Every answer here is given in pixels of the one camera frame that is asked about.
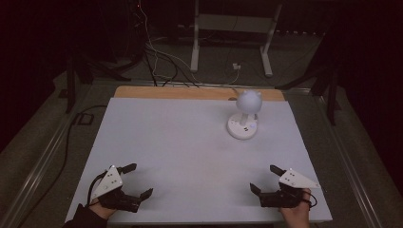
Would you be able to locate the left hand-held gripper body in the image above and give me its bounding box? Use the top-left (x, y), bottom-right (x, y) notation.
top-left (90, 164), bottom-right (143, 214)

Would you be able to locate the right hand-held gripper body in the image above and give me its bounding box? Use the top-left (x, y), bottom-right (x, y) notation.
top-left (258, 168), bottom-right (321, 209)

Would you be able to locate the white round desk lamp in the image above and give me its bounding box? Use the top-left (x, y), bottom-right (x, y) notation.
top-left (226, 89), bottom-right (263, 141)

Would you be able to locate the person's right hand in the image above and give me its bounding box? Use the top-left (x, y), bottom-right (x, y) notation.
top-left (278, 188), bottom-right (313, 228)

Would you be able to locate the person's left hand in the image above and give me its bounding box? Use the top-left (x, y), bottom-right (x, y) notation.
top-left (89, 198), bottom-right (118, 220)

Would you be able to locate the person's dark left sleeve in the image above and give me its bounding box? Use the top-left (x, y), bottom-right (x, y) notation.
top-left (63, 203), bottom-right (108, 228)

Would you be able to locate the white table mat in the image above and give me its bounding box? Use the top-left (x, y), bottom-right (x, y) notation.
top-left (65, 97), bottom-right (333, 224)

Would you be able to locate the black floor plate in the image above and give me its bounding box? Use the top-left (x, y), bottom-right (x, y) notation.
top-left (73, 112), bottom-right (95, 126)

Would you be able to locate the black tripod stand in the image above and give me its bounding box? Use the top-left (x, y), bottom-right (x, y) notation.
top-left (65, 53), bottom-right (132, 114)
top-left (275, 61), bottom-right (342, 126)

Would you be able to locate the white metal stand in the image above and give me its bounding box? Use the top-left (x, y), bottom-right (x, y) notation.
top-left (189, 0), bottom-right (283, 78)

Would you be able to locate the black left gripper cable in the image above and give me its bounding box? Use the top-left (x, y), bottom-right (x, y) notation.
top-left (86, 170), bottom-right (108, 207)

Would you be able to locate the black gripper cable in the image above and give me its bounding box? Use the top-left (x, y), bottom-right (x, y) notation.
top-left (86, 170), bottom-right (108, 207)
top-left (302, 190), bottom-right (318, 209)

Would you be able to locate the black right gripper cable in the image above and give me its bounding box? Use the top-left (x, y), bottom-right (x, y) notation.
top-left (302, 190), bottom-right (318, 209)

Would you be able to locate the long black floor cable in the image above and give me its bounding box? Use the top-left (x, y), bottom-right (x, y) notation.
top-left (17, 104), bottom-right (108, 228)

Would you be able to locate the metal frame rail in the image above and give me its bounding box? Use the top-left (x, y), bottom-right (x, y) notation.
top-left (0, 83), bottom-right (96, 228)
top-left (312, 93), bottom-right (384, 228)

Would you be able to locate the bundle of black cables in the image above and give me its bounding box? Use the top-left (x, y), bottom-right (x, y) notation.
top-left (144, 44), bottom-right (202, 88)

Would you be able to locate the white floor cable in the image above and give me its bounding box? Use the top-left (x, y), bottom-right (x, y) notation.
top-left (138, 0), bottom-right (240, 86)

